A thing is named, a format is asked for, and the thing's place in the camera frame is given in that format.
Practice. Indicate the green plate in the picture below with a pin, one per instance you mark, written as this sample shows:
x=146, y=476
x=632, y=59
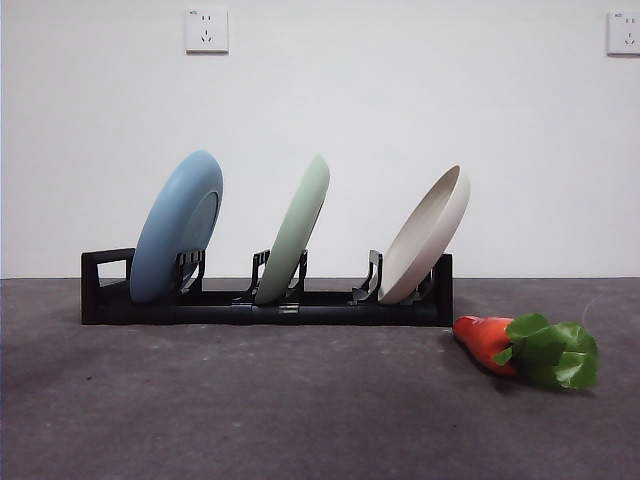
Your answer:
x=295, y=230

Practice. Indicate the orange carrot with green leaves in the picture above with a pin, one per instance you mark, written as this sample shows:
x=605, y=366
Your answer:
x=482, y=340

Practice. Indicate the black plate rack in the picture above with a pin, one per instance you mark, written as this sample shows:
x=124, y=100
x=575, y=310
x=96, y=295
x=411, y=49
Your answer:
x=325, y=315

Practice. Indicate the beige plate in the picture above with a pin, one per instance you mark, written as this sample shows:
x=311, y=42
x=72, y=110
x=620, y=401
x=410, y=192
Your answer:
x=425, y=250

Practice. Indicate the blue plate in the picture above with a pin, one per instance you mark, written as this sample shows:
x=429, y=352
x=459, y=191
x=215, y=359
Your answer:
x=165, y=225

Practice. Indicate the white wall socket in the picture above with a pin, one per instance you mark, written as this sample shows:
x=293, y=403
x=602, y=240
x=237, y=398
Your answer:
x=207, y=31
x=625, y=34

